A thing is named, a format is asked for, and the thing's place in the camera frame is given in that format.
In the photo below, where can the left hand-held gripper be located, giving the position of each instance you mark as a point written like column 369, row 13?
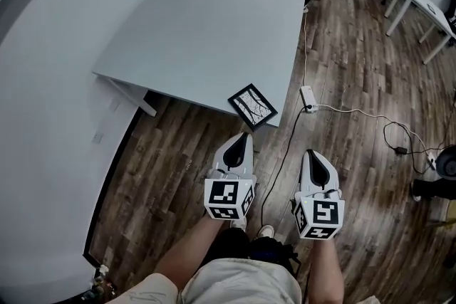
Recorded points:
column 224, row 194

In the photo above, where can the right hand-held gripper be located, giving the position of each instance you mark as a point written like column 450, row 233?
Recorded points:
column 322, row 213

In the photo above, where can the black framed picture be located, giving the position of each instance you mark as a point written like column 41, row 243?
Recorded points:
column 253, row 105

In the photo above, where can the person's left forearm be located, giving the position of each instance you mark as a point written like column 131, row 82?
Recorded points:
column 192, row 249

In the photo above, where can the person's right forearm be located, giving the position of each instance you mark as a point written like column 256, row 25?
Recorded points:
column 327, row 270

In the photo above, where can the person's white left shoe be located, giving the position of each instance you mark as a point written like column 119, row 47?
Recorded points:
column 238, row 223

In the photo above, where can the person's white shoe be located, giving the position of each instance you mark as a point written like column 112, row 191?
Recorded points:
column 238, row 223
column 265, row 231

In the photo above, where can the person's white right shoe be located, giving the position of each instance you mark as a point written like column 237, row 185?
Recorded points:
column 265, row 231

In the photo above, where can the white power strip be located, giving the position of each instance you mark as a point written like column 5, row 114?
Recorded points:
column 308, row 98
column 431, row 160

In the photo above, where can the person's black trousers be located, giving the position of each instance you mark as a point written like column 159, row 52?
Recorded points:
column 229, row 245

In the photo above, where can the black waist pack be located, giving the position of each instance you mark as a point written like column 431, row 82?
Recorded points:
column 272, row 251

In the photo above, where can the black power adapter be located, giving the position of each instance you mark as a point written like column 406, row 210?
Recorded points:
column 402, row 150

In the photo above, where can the person's beige shirt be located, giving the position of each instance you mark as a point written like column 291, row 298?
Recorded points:
column 242, row 284

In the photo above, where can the large grey table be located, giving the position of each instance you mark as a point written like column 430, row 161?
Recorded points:
column 213, row 32

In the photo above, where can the crumpled white paper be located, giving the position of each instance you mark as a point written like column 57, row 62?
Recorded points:
column 103, row 269

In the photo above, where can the pile of small bottles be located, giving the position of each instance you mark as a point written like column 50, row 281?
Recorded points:
column 98, row 290

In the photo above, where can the small black bordered card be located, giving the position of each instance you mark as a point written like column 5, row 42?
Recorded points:
column 432, row 8

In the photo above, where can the white wall socket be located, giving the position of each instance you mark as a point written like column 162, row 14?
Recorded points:
column 98, row 137
column 117, row 105

